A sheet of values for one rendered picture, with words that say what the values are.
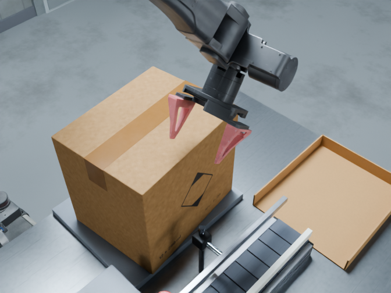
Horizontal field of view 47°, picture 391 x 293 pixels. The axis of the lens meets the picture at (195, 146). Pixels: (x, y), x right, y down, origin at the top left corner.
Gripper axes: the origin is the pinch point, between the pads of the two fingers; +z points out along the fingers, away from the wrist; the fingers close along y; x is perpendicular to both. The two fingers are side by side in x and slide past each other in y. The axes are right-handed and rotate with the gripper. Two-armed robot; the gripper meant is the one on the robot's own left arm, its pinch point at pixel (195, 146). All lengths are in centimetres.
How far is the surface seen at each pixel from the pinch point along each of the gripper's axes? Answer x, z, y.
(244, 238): 15.1, 14.8, 10.7
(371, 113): 212, -22, -4
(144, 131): 4.8, 3.3, -13.7
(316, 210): 42.6, 8.7, 16.9
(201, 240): 10.0, 18.1, 4.6
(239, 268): 18.7, 22.4, 11.7
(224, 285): 14.9, 25.5, 11.3
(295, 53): 236, -40, -70
